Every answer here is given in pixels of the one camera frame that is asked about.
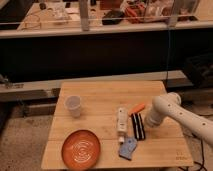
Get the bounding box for white cloth-covered gripper tip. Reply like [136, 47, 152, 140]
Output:
[145, 108, 164, 127]

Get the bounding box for black white striped eraser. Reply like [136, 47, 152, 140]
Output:
[131, 113, 146, 141]

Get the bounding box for orange carrot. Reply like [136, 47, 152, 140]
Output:
[129, 103, 145, 116]

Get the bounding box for white tube bottle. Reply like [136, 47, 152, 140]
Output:
[117, 108, 128, 136]

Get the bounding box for black box at right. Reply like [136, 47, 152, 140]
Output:
[182, 53, 213, 88]

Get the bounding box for orange plate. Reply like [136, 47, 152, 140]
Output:
[61, 130, 101, 171]

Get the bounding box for clear plastic cup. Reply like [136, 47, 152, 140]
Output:
[64, 96, 81, 118]

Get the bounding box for black cable on floor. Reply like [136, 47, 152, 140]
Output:
[186, 131, 209, 171]

